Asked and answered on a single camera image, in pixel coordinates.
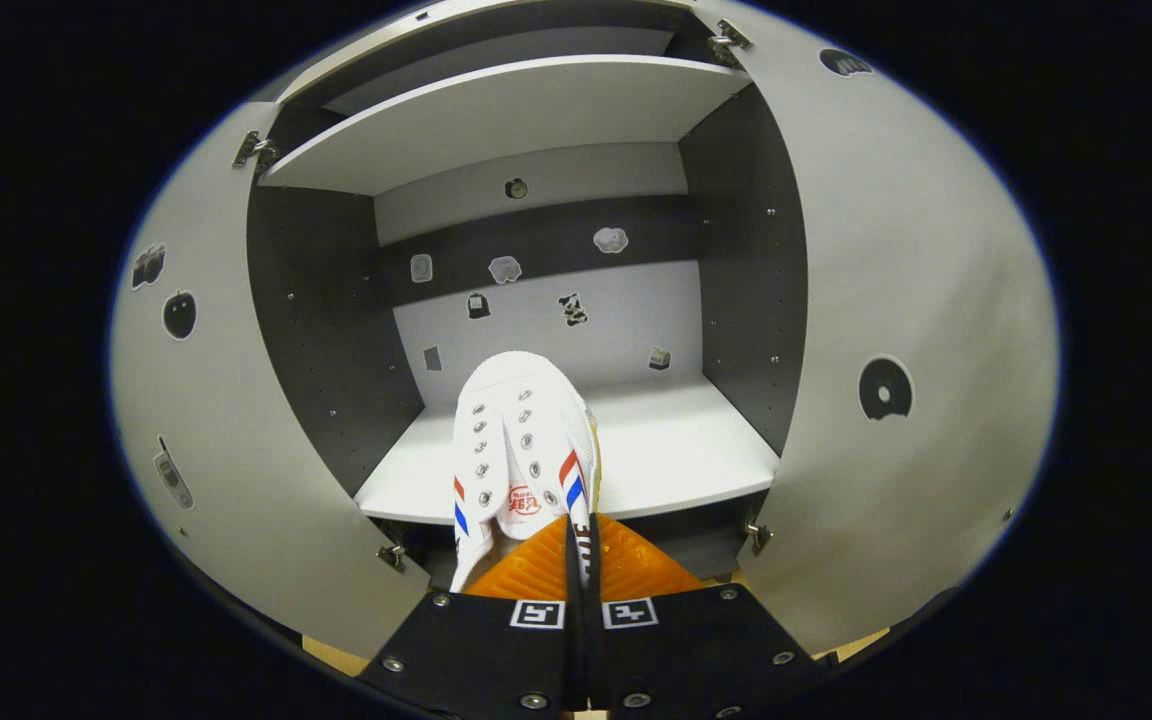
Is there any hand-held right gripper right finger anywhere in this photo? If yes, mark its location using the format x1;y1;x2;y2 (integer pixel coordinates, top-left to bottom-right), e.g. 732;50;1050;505
576;513;837;713

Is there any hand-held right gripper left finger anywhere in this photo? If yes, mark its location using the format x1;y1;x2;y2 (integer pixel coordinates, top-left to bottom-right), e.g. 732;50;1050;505
356;515;577;713

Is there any gray shoe cabinet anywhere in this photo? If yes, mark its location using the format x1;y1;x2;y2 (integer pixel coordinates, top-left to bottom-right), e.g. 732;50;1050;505
246;0;807;561

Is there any white striped shoe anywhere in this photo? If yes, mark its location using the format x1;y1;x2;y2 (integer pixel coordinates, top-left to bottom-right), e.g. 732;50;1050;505
448;350;602;593

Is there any cabinet door with camera sticker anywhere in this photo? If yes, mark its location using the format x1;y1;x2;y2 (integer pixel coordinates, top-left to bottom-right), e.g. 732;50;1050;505
108;100;432;661

